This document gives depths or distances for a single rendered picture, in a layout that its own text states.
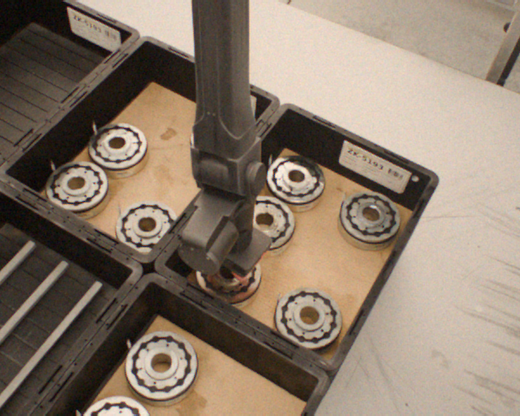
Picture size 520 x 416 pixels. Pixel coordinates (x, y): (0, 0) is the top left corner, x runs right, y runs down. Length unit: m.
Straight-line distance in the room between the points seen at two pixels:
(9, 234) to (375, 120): 0.81
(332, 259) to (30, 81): 0.68
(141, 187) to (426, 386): 0.60
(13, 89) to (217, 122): 0.67
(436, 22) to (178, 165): 1.96
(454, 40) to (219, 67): 2.24
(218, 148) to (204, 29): 0.14
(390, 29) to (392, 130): 1.42
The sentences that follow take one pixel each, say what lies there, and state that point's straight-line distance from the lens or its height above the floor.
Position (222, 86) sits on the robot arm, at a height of 1.25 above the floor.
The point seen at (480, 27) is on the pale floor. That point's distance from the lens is 3.00.
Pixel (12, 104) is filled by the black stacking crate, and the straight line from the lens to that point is 1.30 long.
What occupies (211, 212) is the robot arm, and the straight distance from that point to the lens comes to 0.79.
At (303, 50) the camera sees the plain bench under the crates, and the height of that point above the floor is 0.70.
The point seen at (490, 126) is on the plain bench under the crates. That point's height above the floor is 0.70.
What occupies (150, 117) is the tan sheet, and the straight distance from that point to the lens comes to 1.24.
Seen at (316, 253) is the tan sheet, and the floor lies 0.83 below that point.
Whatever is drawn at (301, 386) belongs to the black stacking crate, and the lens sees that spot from 0.93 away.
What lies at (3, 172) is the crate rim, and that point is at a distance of 1.07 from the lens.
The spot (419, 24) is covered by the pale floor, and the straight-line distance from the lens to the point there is 2.90.
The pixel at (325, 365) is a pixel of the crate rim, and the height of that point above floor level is 0.93.
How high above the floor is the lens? 1.74
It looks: 56 degrees down
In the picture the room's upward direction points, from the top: 8 degrees clockwise
